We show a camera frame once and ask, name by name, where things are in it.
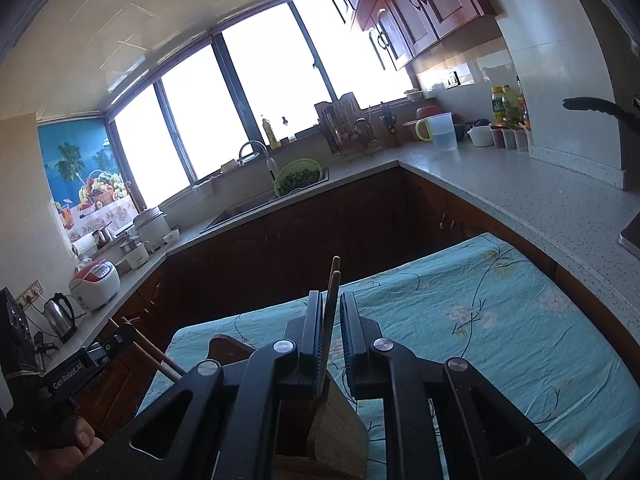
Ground large white pot cooker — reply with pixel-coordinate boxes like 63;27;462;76
134;206;170;252

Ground yellow dish soap bottle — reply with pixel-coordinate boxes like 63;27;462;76
262;117;280;150

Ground black wok pan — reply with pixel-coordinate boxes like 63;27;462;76
562;96;640;134

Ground wooden cabinets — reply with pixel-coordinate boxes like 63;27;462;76
49;164;640;436
309;0;497;72

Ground wooden utensil holder box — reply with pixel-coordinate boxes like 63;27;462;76
208;335;369;479

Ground bamboo chopstick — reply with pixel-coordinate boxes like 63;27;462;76
122;318;186;382

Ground chrome kitchen faucet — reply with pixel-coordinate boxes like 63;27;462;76
238;140;280;180

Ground small white cooker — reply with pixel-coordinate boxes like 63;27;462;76
120;236;149;270

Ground yellow oil bottle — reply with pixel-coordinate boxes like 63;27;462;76
491;84;521;128

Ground upper wooden cabinets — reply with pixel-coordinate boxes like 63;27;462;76
309;0;497;72

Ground tropical fruit poster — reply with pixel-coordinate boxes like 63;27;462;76
37;118;137;243

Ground person's left hand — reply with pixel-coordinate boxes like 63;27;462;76
29;416;104;479

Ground green colander with vegetables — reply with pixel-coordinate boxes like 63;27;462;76
273;158;323;197

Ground stainless electric kettle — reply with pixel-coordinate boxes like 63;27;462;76
43;292;77;342

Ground white bowl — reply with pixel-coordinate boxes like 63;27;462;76
468;126;494;148

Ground knife block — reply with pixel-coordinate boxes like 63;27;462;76
380;103;401;148

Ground gas stove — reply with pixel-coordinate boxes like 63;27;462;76
618;216;640;259

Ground teal floral tablecloth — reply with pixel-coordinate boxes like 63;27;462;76
136;231;640;480

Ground wall power outlet strip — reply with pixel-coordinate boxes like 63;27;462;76
17;280;43;308

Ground lower wooden cabinets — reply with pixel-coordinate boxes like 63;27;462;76
49;164;640;436

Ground clear pitcher green handle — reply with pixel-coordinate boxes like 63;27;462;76
416;112;458;152

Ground seasoning jars set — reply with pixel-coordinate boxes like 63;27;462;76
490;125;528;152

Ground dish drying rack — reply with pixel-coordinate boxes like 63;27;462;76
314;92;382;162

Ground white red rice cooker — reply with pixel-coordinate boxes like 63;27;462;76
68;259;120;312

